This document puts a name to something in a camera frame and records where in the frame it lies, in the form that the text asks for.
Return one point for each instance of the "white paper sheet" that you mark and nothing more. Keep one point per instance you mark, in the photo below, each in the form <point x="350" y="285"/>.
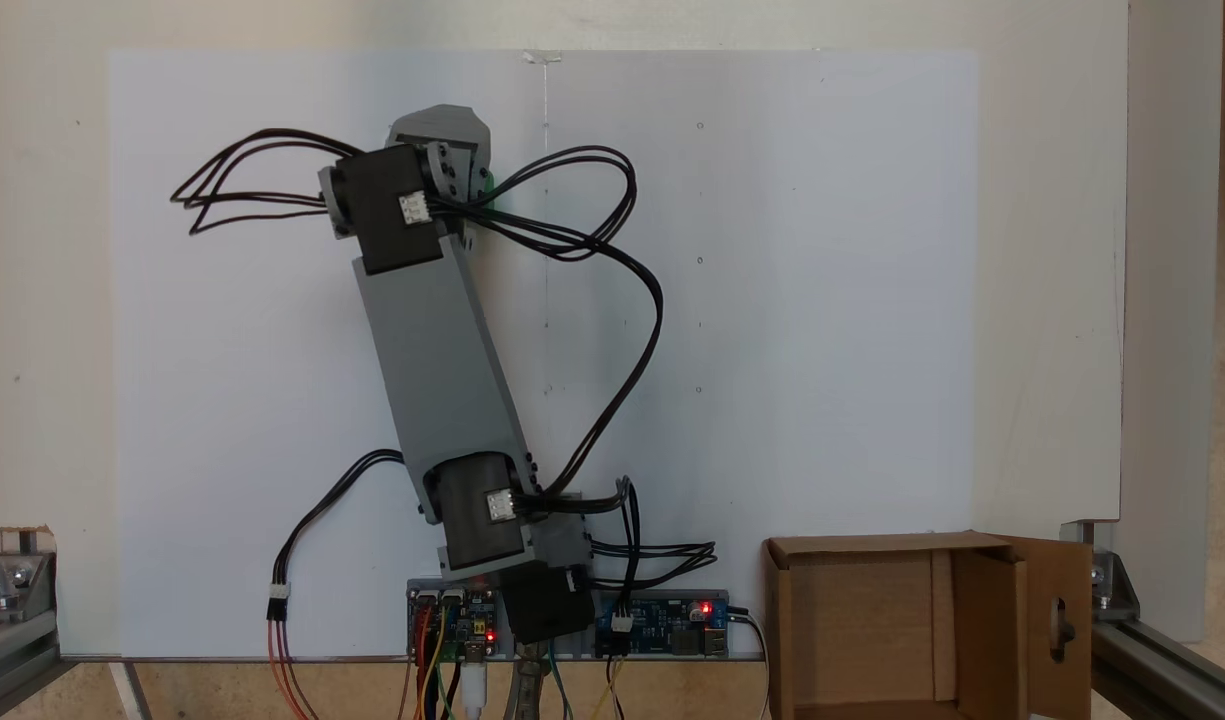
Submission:
<point x="822" y="300"/>
<point x="222" y="400"/>

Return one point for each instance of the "aluminium frame rail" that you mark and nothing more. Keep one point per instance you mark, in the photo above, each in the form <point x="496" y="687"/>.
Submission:
<point x="1162" y="670"/>
<point x="12" y="650"/>

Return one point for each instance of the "green dice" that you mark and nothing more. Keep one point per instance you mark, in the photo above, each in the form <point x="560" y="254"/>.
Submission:
<point x="488" y="190"/>

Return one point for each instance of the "grey black Koch robot arm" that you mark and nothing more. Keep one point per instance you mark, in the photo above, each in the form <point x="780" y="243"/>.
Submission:
<point x="442" y="380"/>

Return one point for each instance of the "blue board with red LED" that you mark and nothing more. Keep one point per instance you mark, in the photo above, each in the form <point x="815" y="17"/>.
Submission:
<point x="672" y="625"/>

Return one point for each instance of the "brown cardboard box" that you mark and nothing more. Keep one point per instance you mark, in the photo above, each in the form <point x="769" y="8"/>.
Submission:
<point x="872" y="630"/>

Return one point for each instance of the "clear tape strip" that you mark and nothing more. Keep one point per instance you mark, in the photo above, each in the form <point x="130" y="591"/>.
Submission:
<point x="542" y="57"/>

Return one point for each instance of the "grey metal corner bracket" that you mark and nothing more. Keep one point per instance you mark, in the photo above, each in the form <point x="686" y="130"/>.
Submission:
<point x="1107" y="575"/>
<point x="12" y="580"/>

